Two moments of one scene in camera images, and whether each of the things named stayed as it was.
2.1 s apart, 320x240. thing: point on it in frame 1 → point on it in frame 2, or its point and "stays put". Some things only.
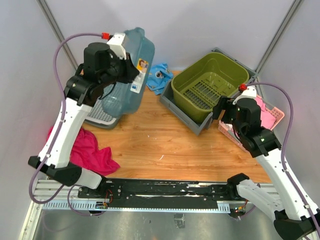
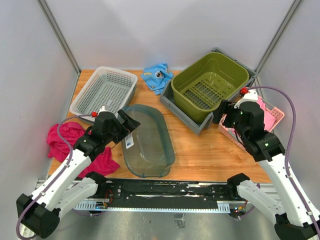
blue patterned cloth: x=158 y=75 stays put
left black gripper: x=131 y=72 → x=128 y=125
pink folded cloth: x=267 y=119 stays put
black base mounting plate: x=161 y=193 stays put
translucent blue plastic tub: x=123 y=98 → x=148 y=150
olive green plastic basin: x=195 y=89 stays put
